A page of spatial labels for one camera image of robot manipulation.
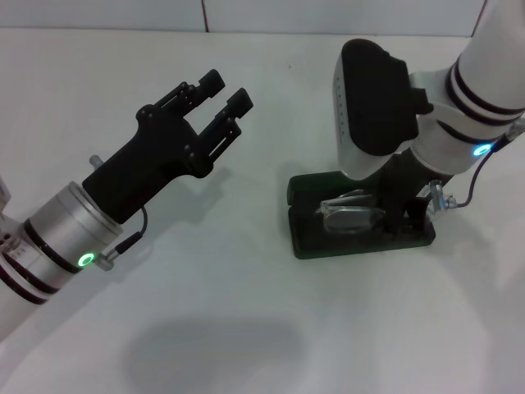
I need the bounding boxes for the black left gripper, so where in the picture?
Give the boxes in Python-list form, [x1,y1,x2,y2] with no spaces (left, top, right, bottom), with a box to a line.
[80,68,253,226]

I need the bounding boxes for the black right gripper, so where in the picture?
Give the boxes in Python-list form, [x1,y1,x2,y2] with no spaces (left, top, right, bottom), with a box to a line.
[377,149,449,240]

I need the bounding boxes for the clear white glasses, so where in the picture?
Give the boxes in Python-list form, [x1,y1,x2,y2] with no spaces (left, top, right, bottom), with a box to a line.
[313,188,386,235]

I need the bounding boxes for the green glasses case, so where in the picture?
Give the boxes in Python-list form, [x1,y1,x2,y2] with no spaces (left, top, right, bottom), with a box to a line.
[286,171,436,260]

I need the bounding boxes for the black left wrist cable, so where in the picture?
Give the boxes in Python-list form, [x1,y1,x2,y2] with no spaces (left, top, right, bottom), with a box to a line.
[96,204,149,272]

